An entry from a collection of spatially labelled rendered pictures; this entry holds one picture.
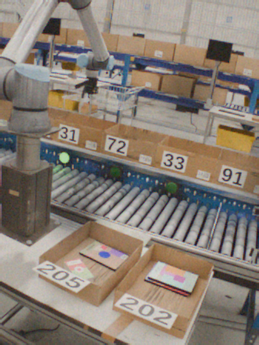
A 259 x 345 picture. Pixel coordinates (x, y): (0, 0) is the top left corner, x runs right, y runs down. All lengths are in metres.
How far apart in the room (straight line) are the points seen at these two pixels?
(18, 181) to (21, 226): 0.23
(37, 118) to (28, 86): 0.14
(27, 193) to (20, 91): 0.44
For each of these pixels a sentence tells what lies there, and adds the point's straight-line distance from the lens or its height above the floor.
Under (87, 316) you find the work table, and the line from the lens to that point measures 1.30.
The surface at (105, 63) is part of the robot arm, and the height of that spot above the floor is 1.50.
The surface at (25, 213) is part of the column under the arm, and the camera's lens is 1.59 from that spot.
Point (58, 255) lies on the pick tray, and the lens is 1.50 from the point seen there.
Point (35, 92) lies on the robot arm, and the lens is 1.46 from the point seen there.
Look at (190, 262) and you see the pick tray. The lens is 1.55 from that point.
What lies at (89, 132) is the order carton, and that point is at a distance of 2.42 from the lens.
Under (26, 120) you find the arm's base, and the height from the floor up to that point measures 1.30.
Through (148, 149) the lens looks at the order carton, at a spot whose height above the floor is 1.00.
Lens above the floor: 1.67
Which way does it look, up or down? 21 degrees down
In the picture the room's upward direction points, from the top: 9 degrees clockwise
